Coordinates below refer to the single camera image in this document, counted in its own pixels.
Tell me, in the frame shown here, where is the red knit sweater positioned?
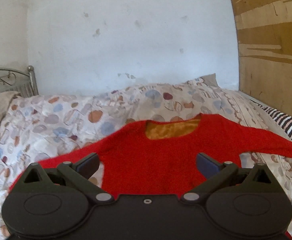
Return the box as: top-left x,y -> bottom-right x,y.
8,113 -> 292,240

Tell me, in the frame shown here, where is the patterned shell print duvet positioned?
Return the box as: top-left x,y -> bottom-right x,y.
0,77 -> 292,240

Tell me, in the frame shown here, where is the striped bed sheet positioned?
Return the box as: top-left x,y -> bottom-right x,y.
250,100 -> 292,141

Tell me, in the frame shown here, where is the metal bed headboard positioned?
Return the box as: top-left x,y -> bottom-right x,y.
0,66 -> 39,98

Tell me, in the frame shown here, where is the wooden wardrobe panel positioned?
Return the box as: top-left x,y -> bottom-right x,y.
231,0 -> 292,116

